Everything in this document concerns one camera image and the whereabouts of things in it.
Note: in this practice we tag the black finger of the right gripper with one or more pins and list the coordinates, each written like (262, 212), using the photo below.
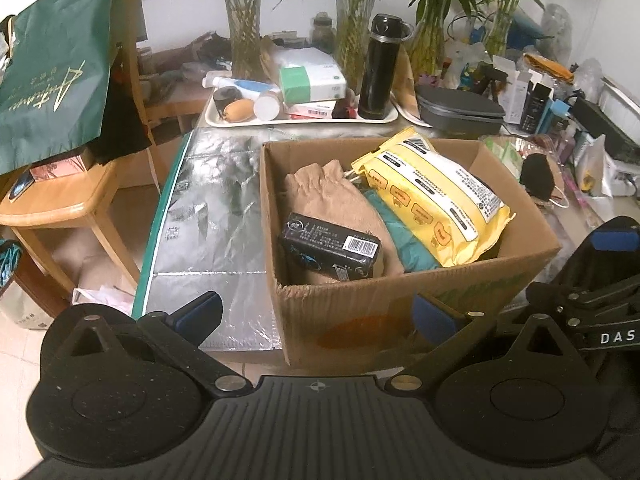
(621, 234)

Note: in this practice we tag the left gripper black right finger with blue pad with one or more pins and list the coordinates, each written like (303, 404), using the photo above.
(452, 335)

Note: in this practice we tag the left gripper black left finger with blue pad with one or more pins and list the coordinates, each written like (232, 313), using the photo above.
(176, 338)

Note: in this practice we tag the teal fluffy cloth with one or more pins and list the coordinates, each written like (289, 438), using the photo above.
(413, 255)

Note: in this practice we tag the cardboard box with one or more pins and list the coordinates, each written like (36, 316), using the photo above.
(346, 327)

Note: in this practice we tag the yellow wipes pack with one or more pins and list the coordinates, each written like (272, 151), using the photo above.
(450, 211)

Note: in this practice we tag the green white wipes pack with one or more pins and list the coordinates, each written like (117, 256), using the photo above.
(506, 152)

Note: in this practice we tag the small black printed box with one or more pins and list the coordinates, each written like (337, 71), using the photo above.
(334, 251)

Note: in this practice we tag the brown fabric pouch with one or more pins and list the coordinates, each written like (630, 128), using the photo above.
(323, 192)

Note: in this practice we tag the black face mask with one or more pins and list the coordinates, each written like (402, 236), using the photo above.
(536, 176)

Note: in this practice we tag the wooden chair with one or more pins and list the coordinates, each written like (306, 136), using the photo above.
(82, 201)

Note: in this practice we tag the grey hard case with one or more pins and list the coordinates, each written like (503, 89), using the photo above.
(458, 111)

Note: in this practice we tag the white plastic tray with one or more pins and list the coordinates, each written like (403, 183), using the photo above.
(211, 118)

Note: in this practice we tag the tan round pouch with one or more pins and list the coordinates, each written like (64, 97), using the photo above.
(237, 111)

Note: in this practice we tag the black cylinder speaker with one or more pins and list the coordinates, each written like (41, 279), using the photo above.
(223, 96)

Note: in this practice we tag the white capped jar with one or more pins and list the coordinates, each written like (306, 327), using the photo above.
(267, 106)

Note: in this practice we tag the white blue tube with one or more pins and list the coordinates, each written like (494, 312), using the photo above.
(249, 88)

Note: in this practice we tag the pink white flat box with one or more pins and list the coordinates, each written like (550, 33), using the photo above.
(315, 110)

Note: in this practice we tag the green white tissue box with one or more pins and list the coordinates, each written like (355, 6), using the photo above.
(307, 84)

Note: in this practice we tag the green fabric bag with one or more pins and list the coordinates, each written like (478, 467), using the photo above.
(54, 91)

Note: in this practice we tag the black thermos bottle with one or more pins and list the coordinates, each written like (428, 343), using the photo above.
(387, 33)

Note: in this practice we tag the dark glass jar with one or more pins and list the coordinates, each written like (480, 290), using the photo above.
(322, 34)

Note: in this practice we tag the middle glass vase bamboo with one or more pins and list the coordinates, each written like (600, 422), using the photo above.
(351, 31)

